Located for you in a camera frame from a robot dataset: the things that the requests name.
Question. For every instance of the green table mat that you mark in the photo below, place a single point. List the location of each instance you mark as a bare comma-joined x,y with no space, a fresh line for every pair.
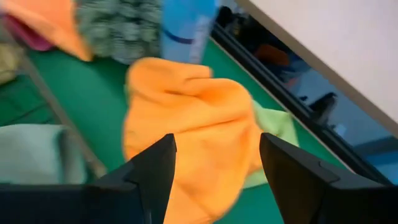
93,93

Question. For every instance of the black aluminium table frame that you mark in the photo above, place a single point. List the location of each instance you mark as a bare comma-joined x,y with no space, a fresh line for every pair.
280,93

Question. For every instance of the olive microfiber towel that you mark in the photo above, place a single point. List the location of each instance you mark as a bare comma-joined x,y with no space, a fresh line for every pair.
34,152

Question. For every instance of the light blue plastic bottle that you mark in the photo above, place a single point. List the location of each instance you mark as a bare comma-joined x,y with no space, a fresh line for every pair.
186,28

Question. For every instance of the yellow microfiber towel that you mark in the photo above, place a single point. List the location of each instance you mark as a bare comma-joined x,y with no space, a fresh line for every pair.
7,62

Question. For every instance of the pink microfiber towel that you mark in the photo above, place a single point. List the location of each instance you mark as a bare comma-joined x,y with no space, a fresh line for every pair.
28,34

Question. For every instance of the orange microfiber towel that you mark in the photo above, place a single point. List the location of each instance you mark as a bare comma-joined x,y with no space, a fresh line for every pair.
53,21
192,118

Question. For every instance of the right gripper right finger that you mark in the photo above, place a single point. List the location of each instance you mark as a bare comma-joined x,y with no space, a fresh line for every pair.
304,193

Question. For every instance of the grey-green spiky ball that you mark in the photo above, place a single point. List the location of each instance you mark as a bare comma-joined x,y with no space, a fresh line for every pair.
121,28

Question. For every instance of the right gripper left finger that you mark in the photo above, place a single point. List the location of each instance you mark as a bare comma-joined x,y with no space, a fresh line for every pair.
146,186

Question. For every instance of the lime green microfiber towel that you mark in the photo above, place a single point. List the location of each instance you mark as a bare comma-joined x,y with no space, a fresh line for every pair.
276,124

